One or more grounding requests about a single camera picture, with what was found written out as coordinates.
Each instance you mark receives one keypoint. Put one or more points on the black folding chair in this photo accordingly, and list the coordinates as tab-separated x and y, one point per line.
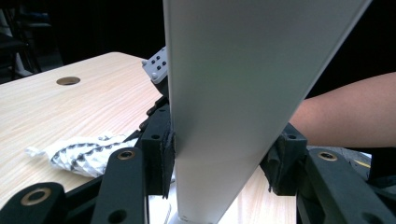
12	43

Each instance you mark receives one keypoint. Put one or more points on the white cloth with grey pattern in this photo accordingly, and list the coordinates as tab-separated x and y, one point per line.
77	158

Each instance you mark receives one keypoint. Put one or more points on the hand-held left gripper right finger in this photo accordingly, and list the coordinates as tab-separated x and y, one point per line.
291	155

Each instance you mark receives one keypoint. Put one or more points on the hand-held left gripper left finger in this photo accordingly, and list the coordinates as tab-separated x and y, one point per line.
154	149

